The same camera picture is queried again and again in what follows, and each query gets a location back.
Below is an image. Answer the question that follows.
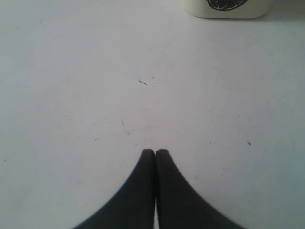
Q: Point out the cream bin with circle mark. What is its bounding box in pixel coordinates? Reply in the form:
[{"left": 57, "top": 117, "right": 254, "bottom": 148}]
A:
[{"left": 184, "top": 0, "right": 275, "bottom": 19}]

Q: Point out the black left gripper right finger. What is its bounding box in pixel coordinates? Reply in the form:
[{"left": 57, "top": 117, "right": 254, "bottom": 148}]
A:
[{"left": 155, "top": 149, "right": 242, "bottom": 229}]

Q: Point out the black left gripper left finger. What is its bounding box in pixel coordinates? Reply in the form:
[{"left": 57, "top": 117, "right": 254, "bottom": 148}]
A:
[{"left": 76, "top": 149, "right": 155, "bottom": 229}]

